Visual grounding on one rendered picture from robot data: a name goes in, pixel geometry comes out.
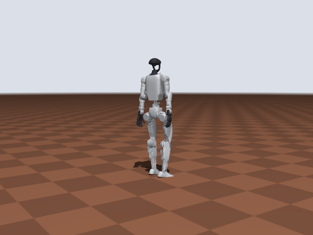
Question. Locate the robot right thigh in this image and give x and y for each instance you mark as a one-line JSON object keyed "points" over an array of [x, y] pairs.
{"points": [[167, 131]]}

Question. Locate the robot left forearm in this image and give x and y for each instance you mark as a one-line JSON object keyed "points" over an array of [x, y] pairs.
{"points": [[141, 105]]}

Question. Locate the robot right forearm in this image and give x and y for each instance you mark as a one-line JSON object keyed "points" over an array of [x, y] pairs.
{"points": [[168, 102]]}

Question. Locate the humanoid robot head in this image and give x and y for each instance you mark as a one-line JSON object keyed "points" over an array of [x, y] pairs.
{"points": [[154, 62]]}

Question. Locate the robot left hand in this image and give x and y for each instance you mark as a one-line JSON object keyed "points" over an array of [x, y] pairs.
{"points": [[139, 119]]}

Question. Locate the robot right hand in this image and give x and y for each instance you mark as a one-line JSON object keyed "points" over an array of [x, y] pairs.
{"points": [[168, 119]]}

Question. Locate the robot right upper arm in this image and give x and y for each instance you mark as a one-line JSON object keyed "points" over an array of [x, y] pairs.
{"points": [[165, 80]]}

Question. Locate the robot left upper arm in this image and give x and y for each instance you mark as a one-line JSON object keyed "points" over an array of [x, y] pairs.
{"points": [[143, 88]]}

